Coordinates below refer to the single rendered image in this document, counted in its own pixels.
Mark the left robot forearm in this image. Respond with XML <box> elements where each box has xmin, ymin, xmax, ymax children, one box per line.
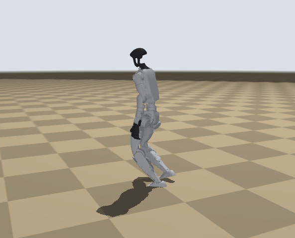
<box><xmin>134</xmin><ymin>95</ymin><xmax>145</xmax><ymax>125</ymax></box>

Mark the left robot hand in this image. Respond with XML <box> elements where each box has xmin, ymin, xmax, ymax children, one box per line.
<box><xmin>130</xmin><ymin>120</ymin><xmax>141</xmax><ymax>140</ymax></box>

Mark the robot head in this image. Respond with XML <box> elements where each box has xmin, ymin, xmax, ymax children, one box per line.
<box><xmin>130</xmin><ymin>48</ymin><xmax>150</xmax><ymax>69</ymax></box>

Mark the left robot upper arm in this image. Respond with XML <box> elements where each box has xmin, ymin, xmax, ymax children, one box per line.
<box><xmin>133</xmin><ymin>71</ymin><xmax>147</xmax><ymax>103</ymax></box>

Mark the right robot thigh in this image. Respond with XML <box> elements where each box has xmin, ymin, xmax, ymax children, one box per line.
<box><xmin>140</xmin><ymin>121</ymin><xmax>161</xmax><ymax>154</ymax></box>

